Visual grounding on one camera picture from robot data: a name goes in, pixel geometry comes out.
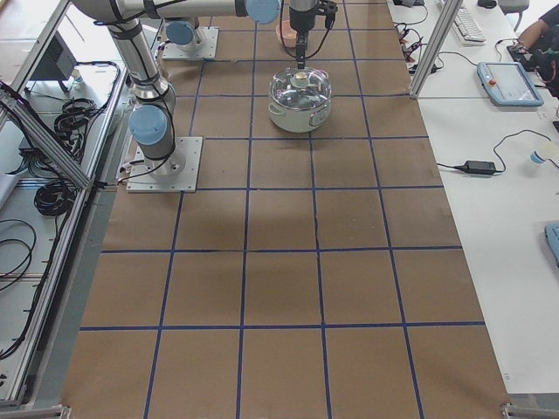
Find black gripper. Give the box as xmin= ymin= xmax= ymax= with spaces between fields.
xmin=289 ymin=0 xmax=338 ymax=68

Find person forearm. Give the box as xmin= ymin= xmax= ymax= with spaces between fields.
xmin=518 ymin=19 xmax=549 ymax=49

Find aluminium frame post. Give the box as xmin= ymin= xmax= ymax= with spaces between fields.
xmin=409 ymin=0 xmax=463 ymax=100

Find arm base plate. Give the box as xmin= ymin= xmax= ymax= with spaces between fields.
xmin=126 ymin=136 xmax=204 ymax=193
xmin=162 ymin=21 xmax=219 ymax=61

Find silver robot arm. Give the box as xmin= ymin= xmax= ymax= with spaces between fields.
xmin=164 ymin=17 xmax=205 ymax=51
xmin=73 ymin=1 xmax=283 ymax=179

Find white keyboard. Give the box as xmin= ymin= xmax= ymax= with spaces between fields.
xmin=452 ymin=6 xmax=487 ymax=45

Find pink bowl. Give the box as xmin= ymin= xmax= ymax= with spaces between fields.
xmin=275 ymin=20 xmax=297 ymax=49

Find black power adapter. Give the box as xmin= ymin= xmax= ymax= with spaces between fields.
xmin=453 ymin=161 xmax=498 ymax=175

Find coiled black cables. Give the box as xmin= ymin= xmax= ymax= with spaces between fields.
xmin=33 ymin=179 xmax=73 ymax=217

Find blue teach pendant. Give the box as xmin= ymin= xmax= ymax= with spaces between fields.
xmin=476 ymin=62 xmax=544 ymax=107
xmin=544 ymin=223 xmax=559 ymax=265

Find paper cup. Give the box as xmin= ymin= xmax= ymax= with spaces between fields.
xmin=529 ymin=141 xmax=558 ymax=164

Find pale green cooking pot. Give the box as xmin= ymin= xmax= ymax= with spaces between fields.
xmin=268 ymin=97 xmax=332 ymax=134

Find glass pot lid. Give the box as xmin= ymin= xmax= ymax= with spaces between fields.
xmin=269 ymin=67 xmax=332 ymax=110

